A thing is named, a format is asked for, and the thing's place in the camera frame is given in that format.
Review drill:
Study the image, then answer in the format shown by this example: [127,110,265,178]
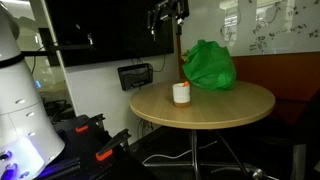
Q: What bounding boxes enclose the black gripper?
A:
[147,0,189,41]

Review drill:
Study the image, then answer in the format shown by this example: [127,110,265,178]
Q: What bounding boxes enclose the orange marker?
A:
[183,81,189,87]

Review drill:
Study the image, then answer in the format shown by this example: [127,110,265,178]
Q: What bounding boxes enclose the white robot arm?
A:
[1,7,68,180]

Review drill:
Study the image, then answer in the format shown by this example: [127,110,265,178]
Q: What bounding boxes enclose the white mug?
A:
[172,83,191,107]

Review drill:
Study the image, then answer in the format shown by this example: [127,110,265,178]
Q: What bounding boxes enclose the green plastic bag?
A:
[181,40,237,91]

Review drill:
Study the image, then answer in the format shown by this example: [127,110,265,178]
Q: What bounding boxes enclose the whiteboard with writing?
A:
[181,0,320,56]

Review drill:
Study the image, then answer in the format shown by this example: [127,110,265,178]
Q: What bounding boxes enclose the round wooden table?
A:
[130,81,275,180]

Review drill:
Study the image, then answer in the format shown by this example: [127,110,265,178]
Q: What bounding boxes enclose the black clamp orange tip far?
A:
[75,114,105,133]

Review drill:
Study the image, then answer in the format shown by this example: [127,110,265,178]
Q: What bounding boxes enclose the black clamp orange tip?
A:
[95,129,131,161]
[75,114,105,133]

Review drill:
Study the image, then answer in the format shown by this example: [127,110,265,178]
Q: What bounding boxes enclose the orange upholstered bench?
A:
[233,53,320,125]

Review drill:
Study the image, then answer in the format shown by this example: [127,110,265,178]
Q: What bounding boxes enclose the black clamp orange tip near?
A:
[95,129,131,161]

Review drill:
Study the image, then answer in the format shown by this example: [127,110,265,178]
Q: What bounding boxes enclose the black wire wall basket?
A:
[117,63,153,91]

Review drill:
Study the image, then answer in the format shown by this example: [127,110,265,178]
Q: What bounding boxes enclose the black wall monitor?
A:
[45,0,174,67]

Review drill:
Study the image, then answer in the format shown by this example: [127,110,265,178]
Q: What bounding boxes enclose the white cable on floor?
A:
[141,140,218,165]

